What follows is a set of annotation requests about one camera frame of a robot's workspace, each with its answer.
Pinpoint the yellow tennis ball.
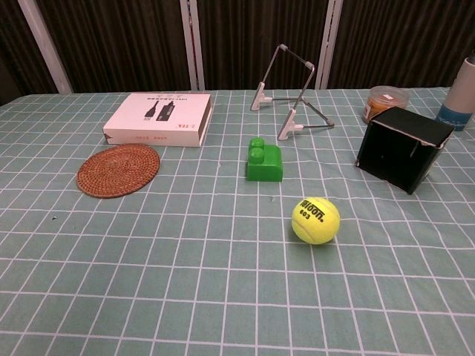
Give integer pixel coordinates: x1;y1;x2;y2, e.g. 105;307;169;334
290;197;341;246

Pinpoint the folding metal phone stand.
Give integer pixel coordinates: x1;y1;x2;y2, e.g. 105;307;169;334
249;44;335;142

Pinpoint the white frame post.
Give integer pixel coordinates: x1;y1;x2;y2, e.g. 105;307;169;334
180;0;206;91
315;0;344;90
17;0;74;94

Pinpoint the white flat product box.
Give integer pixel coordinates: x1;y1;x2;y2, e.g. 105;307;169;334
102;92;214;148

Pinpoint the black open cardboard box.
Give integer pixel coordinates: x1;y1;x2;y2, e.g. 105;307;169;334
356;106;456;195

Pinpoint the white and blue bottle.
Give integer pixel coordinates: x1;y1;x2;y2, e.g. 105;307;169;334
436;53;475;132

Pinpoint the green checked tablecloth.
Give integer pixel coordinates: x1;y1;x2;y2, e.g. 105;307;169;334
0;87;475;356

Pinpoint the clear jar with orange contents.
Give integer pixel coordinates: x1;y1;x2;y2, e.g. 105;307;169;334
362;85;410;125

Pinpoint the dark brown curtain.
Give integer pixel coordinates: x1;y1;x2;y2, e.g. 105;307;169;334
0;0;475;107

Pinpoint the green toy building block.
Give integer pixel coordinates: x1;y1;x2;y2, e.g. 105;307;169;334
245;136;284;183

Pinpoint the round woven rattan coaster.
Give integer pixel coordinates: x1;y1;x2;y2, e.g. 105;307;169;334
76;143;161;200

